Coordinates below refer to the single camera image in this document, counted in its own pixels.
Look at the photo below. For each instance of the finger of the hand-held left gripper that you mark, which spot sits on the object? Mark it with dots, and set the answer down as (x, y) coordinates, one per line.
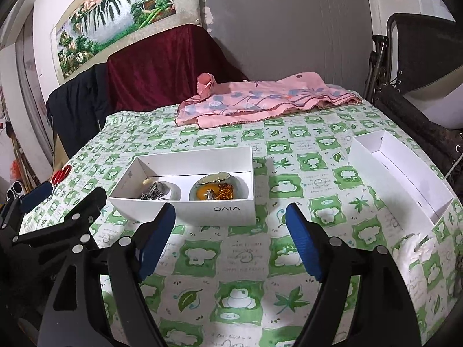
(72, 222)
(36, 194)

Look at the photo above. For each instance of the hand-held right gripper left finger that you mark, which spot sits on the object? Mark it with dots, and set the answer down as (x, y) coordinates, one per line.
(155, 245)

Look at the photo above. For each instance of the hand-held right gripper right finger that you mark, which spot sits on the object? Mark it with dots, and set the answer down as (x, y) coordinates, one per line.
(304, 245)

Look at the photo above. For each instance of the white cardboard box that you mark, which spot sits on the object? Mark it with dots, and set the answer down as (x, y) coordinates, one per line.
(202, 211)

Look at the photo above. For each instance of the amber pendant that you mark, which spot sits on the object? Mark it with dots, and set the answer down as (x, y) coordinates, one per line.
(205, 191)

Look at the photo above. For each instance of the green jade bangle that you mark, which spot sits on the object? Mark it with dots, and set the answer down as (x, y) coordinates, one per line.
(241, 188)

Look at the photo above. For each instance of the white jade bangle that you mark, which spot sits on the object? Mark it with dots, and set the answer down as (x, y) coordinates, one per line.
(173, 188)

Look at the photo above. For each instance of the green checked tablecloth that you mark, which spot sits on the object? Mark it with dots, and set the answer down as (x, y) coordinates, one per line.
(235, 260)

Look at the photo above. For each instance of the black clothing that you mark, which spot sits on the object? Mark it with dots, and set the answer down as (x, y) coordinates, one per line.
(76, 104)

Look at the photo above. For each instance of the white box lid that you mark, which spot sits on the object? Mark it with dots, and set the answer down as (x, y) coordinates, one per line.
(398, 173)

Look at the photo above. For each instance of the pink floral cloth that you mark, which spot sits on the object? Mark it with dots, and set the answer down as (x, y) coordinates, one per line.
(253, 103)

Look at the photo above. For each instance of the maroon velvet cloth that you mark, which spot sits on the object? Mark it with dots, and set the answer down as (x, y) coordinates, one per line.
(159, 65)

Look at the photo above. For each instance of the landscape painting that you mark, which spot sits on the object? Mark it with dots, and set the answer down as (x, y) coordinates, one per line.
(115, 11)

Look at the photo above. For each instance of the black folding chair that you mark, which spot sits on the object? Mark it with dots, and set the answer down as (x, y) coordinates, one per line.
(408, 43)

